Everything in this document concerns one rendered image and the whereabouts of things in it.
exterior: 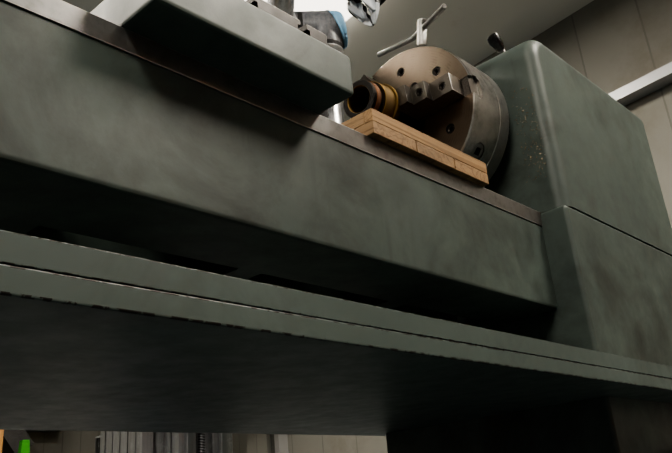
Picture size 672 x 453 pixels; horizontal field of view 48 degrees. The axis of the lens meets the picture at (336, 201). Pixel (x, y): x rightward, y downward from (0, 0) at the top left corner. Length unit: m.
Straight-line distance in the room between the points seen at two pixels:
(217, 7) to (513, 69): 0.87
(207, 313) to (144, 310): 0.06
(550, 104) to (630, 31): 3.18
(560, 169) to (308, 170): 0.66
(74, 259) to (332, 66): 0.51
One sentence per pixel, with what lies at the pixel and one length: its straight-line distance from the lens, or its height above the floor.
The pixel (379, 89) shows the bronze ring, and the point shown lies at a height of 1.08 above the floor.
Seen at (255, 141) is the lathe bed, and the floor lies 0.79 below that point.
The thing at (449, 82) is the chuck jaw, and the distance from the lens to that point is 1.41.
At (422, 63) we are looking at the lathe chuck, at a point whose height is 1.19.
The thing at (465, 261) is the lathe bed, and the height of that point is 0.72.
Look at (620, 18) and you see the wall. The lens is 4.78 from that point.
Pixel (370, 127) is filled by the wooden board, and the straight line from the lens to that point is 1.06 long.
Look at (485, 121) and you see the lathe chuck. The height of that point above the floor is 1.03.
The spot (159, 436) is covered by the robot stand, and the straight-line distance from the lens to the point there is 1.92.
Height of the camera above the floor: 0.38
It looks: 23 degrees up
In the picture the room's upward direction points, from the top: 5 degrees counter-clockwise
